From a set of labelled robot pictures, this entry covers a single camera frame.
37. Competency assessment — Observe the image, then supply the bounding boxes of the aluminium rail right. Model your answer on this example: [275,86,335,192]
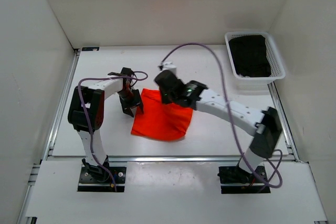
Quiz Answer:
[268,82,301,163]

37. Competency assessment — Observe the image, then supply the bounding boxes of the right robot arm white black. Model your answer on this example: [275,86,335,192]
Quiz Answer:
[154,70,282,182]

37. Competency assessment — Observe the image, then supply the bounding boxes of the black shorts in basket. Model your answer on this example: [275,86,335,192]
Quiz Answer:
[228,35,271,78]

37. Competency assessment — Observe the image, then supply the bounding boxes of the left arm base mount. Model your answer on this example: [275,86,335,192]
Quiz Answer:
[77,158,127,193]

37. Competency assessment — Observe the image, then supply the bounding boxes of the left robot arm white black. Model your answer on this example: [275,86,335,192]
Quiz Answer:
[68,67,148,183]

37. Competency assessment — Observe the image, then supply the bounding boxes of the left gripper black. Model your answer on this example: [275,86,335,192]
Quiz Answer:
[118,89,144,116]

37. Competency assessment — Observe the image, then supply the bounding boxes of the small dark label sticker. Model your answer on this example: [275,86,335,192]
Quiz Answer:
[81,47,100,51]

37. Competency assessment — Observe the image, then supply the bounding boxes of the white plastic basket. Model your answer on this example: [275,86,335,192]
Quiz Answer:
[225,30,286,90]

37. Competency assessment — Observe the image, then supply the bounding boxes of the orange shorts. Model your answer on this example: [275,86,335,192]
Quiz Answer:
[131,89,193,142]

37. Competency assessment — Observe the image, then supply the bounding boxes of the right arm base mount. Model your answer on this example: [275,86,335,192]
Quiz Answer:
[217,166,271,194]

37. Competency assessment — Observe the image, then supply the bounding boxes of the aluminium rail front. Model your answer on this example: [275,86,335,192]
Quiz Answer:
[46,154,295,162]

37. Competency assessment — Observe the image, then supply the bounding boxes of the aluminium rail left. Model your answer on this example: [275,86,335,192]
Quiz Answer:
[39,49,81,164]

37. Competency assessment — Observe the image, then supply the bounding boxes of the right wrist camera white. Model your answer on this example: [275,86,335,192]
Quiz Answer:
[158,61,177,74]

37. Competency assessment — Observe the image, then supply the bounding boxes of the aluminium rail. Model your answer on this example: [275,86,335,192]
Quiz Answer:
[39,49,81,164]
[46,154,295,162]
[268,82,301,163]

